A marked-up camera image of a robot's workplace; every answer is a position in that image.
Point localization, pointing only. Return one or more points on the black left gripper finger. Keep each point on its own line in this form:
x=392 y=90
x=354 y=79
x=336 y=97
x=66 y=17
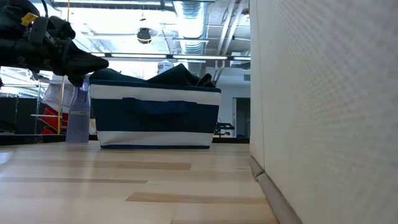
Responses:
x=87 y=62
x=77 y=80

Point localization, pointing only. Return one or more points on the navy white striped fabric bin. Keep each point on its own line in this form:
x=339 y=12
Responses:
x=155 y=115

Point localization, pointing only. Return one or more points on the dark green fuzzy garment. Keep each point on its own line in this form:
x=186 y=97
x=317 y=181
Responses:
x=180 y=76

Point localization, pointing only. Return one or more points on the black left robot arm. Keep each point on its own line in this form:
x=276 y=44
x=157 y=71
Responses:
x=12 y=46

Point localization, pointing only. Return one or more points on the white draped cover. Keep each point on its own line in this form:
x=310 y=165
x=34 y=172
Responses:
x=53 y=93

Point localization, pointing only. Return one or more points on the yellow vertical pole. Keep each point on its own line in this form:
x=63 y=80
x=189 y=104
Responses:
x=60 y=102

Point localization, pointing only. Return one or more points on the yellow tag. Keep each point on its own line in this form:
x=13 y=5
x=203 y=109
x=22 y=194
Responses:
x=28 y=18

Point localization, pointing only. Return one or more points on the translucent lavender bottle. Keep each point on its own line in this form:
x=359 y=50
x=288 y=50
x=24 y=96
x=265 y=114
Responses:
x=77 y=124

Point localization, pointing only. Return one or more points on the red crate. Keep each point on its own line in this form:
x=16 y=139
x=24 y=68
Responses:
x=51 y=119

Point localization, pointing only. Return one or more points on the black background cabinet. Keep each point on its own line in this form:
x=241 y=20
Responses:
x=18 y=115

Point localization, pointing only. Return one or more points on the white tall appliance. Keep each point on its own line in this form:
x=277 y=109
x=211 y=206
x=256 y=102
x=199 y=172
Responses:
x=164 y=66

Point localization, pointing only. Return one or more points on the overhead LED light bar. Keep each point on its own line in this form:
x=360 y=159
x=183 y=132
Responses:
x=199 y=57

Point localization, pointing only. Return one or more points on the black overhead camera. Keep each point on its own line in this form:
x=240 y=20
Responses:
x=144 y=35

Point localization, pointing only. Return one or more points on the black table frame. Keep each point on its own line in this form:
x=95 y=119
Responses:
x=31 y=139

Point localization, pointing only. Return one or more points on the silver ventilation duct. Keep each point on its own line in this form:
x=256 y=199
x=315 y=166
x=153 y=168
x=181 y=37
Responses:
x=191 y=18

